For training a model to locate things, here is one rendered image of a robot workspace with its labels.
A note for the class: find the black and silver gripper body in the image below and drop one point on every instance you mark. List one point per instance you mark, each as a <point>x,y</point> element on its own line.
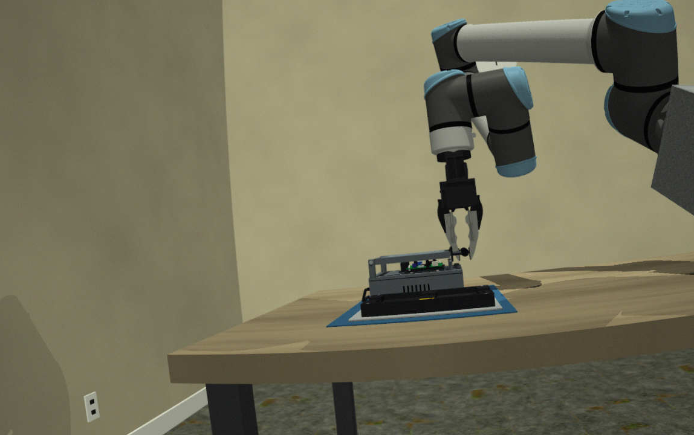
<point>458,192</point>

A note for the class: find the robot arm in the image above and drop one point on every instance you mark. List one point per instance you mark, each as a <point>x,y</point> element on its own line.
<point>633,39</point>

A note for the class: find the green circuit board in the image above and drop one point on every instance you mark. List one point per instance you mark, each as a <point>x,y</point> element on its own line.
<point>431,263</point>

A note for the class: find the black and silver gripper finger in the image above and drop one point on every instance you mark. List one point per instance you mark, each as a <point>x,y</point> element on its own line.
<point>474,216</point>
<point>448,222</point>

